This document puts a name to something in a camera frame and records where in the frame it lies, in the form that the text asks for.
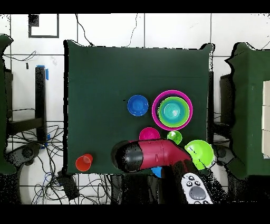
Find black floor box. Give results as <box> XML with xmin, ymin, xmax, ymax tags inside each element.
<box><xmin>57</xmin><ymin>171</ymin><xmax>80</xmax><ymax>201</ymax></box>

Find green cloth side table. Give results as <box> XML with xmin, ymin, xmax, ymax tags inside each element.
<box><xmin>0</xmin><ymin>33</ymin><xmax>17</xmax><ymax>176</ymax></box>
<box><xmin>224</xmin><ymin>42</ymin><xmax>270</xmax><ymax>180</ymax></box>

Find dark green table cloth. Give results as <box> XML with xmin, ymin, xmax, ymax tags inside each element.
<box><xmin>63</xmin><ymin>40</ymin><xmax>215</xmax><ymax>177</ymax></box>

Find red small bowl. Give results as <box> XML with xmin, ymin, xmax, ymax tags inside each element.
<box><xmin>139</xmin><ymin>127</ymin><xmax>161</xmax><ymax>141</ymax></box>

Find black post stand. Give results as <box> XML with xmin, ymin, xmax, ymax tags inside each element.
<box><xmin>6</xmin><ymin>66</ymin><xmax>47</xmax><ymax>142</ymax></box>

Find orange cup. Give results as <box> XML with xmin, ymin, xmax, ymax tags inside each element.
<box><xmin>75</xmin><ymin>153</ymin><xmax>94</xmax><ymax>172</ymax></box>

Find turquoise bowl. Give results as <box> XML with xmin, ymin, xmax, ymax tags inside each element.
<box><xmin>162</xmin><ymin>100</ymin><xmax>185</xmax><ymax>125</ymax></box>

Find lime green small cup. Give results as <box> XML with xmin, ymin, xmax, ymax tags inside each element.
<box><xmin>167</xmin><ymin>130</ymin><xmax>182</xmax><ymax>145</ymax></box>

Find tangled floor cables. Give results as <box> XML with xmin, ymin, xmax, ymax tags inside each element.
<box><xmin>6</xmin><ymin>124</ymin><xmax>112</xmax><ymax>205</ymax></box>

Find thin black floor cable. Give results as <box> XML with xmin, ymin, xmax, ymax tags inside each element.
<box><xmin>126</xmin><ymin>13</ymin><xmax>138</xmax><ymax>48</ymax></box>
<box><xmin>75</xmin><ymin>13</ymin><xmax>95</xmax><ymax>46</ymax></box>

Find dark blue small bowl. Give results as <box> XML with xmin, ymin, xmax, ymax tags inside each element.
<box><xmin>127</xmin><ymin>94</ymin><xmax>149</xmax><ymax>117</ymax></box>

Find white boxes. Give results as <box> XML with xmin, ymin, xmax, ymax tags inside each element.
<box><xmin>262</xmin><ymin>80</ymin><xmax>270</xmax><ymax>159</ymax></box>

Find lime green large bowl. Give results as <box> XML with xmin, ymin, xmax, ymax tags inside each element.
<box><xmin>184</xmin><ymin>139</ymin><xmax>215</xmax><ymax>170</ymax></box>
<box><xmin>157</xmin><ymin>96</ymin><xmax>190</xmax><ymax>128</ymax></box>

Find pink large bowl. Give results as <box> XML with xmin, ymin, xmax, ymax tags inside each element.
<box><xmin>151</xmin><ymin>89</ymin><xmax>193</xmax><ymax>131</ymax></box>

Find black square floor frame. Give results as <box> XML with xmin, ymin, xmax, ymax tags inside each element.
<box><xmin>28</xmin><ymin>13</ymin><xmax>60</xmax><ymax>39</ymax></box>

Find blue large bowl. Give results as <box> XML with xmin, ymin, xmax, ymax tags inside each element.
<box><xmin>151</xmin><ymin>166</ymin><xmax>163</xmax><ymax>179</ymax></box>

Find blue tape strip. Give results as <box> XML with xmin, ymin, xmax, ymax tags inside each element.
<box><xmin>36</xmin><ymin>64</ymin><xmax>50</xmax><ymax>81</ymax></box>

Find black stand base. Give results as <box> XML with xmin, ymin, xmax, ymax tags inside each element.
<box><xmin>213</xmin><ymin>143</ymin><xmax>235</xmax><ymax>166</ymax></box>
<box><xmin>6</xmin><ymin>143</ymin><xmax>41</xmax><ymax>166</ymax></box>

